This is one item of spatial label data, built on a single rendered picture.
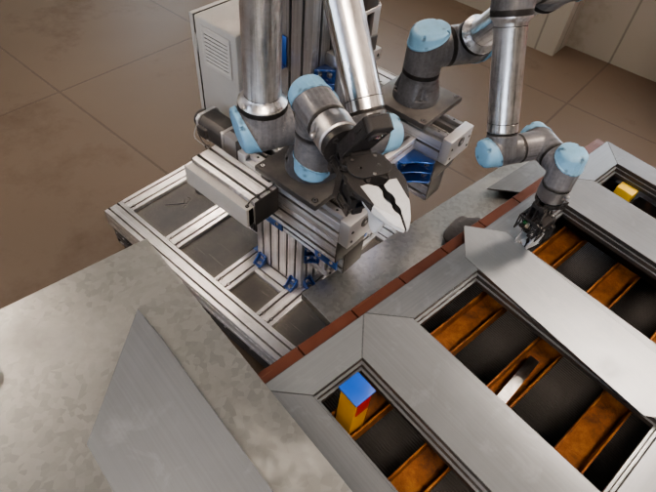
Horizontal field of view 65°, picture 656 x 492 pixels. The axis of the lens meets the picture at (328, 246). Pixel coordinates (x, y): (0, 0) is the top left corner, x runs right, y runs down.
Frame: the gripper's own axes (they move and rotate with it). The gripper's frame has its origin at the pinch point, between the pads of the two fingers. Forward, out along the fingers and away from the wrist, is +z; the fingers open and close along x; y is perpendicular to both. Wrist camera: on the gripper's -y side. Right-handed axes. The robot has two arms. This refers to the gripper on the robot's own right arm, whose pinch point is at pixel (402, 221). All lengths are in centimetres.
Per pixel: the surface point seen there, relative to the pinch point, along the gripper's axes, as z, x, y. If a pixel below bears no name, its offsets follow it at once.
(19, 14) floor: -395, 63, 170
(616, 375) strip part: 22, -65, 54
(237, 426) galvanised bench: 5.5, 25.3, 40.6
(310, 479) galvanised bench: 19.0, 16.9, 39.4
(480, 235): -28, -61, 57
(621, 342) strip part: 16, -73, 53
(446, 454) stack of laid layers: 21, -17, 59
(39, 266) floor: -138, 72, 157
